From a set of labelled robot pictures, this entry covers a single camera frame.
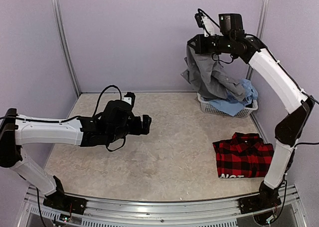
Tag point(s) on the aluminium frame post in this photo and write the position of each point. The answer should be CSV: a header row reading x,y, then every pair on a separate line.
x,y
262,18
65,48

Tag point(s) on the grey long sleeve shirt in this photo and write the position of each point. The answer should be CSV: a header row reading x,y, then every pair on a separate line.
x,y
208,77

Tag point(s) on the white plastic laundry basket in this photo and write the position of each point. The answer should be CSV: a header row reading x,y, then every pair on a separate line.
x,y
227,107

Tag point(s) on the right aluminium frame post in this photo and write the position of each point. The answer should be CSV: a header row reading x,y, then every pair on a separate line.
x,y
262,18

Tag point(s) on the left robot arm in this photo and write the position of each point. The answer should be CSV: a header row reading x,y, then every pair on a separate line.
x,y
102,129

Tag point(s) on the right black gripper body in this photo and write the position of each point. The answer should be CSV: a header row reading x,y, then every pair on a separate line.
x,y
206,48

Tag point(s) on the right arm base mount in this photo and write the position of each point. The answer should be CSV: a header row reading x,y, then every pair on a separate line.
x,y
265,199

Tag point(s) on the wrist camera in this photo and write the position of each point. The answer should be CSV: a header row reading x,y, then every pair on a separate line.
x,y
129,98
205,22

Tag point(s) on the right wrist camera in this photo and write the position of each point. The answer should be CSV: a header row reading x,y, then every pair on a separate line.
x,y
205,22

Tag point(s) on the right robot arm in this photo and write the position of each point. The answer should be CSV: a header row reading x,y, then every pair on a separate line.
x,y
227,36

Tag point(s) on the front aluminium rail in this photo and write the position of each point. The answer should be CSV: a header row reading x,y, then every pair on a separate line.
x,y
100,212

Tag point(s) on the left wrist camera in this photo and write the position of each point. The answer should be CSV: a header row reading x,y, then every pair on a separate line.
x,y
129,98

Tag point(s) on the left aluminium frame post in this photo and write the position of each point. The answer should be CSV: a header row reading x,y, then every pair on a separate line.
x,y
65,48

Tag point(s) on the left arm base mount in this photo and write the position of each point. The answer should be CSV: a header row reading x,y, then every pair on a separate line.
x,y
66,203

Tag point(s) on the red black plaid shirt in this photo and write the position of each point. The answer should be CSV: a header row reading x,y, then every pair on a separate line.
x,y
243,156

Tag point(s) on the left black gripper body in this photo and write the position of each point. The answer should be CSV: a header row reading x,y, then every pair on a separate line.
x,y
136,129

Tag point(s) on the light blue shirt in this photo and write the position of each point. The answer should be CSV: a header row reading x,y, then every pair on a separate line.
x,y
250,92

